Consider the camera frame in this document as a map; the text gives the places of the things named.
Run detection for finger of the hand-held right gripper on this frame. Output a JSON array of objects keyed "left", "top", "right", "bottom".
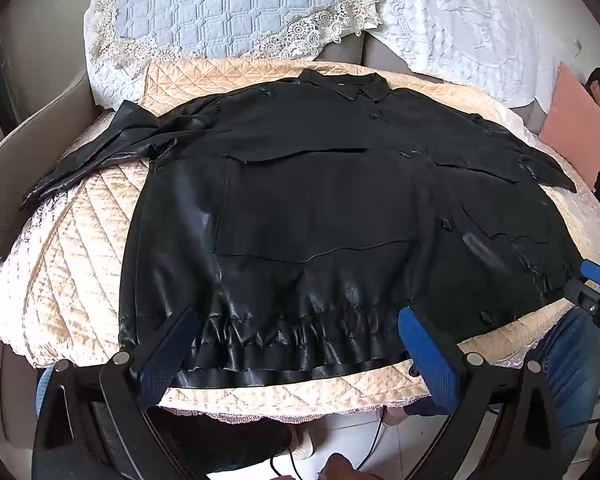
[
  {"left": 579, "top": 259, "right": 600, "bottom": 291},
  {"left": 564, "top": 279, "right": 600, "bottom": 317}
]

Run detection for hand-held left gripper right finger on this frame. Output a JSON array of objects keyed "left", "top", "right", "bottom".
[{"left": 397, "top": 305, "right": 563, "bottom": 480}]

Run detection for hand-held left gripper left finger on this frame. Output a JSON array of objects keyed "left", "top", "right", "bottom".
[{"left": 32, "top": 305, "right": 203, "bottom": 480}]

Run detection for black leather jacket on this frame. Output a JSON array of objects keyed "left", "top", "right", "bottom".
[{"left": 20, "top": 69, "right": 586, "bottom": 391}]

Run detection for person's blue jeans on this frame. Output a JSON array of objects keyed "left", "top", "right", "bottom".
[{"left": 522, "top": 305, "right": 600, "bottom": 468}]

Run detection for beige quilted blanket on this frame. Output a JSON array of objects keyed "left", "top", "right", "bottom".
[{"left": 22, "top": 57, "right": 588, "bottom": 411}]

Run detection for pink cushion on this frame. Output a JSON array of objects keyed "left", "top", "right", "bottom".
[{"left": 537, "top": 62, "right": 600, "bottom": 188}]

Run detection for white lace-edged sofa cover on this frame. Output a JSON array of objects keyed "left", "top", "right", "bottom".
[{"left": 0, "top": 110, "right": 600, "bottom": 426}]

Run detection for white embossed cover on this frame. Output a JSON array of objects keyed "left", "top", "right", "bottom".
[{"left": 367, "top": 0, "right": 596, "bottom": 108}]

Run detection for blue-grey quilted lace cover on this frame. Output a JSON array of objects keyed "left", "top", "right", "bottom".
[{"left": 82, "top": 0, "right": 383, "bottom": 111}]

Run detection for black cable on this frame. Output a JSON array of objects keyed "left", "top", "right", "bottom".
[
  {"left": 267, "top": 407, "right": 383, "bottom": 480},
  {"left": 562, "top": 400, "right": 600, "bottom": 431}
]

